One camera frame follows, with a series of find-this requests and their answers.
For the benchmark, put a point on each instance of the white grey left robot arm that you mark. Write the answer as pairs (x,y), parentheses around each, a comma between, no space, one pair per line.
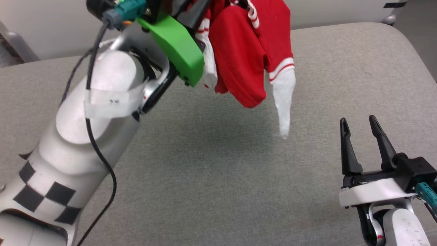
(68,153)

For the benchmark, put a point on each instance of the white partition panel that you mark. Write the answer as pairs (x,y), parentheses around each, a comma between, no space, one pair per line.
(51,20)

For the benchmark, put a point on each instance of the grey partition foot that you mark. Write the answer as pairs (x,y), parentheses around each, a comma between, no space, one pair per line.
(20,46)
(389,19)

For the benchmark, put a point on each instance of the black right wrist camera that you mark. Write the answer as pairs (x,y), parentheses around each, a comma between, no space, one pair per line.
(418,171)

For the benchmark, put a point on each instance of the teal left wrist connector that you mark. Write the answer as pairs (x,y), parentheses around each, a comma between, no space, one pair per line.
(128,10)

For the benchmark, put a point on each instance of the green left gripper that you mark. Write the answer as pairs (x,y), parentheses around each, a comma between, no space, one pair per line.
(177,48)

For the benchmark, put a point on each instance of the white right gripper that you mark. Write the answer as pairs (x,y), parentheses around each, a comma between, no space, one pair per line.
(372,193)

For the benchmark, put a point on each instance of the black tape strip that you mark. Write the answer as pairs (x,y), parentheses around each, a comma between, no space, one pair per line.
(395,4)

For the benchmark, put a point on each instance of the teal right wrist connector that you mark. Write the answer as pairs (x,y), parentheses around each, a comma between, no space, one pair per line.
(428,194)

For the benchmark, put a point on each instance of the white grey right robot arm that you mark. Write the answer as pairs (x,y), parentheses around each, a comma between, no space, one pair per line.
(403,229)

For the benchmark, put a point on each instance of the red and white jersey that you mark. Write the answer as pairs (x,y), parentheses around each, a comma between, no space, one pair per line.
(239,51)

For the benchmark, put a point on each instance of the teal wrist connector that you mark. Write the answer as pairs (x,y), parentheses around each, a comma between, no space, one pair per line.
(128,10)
(428,194)

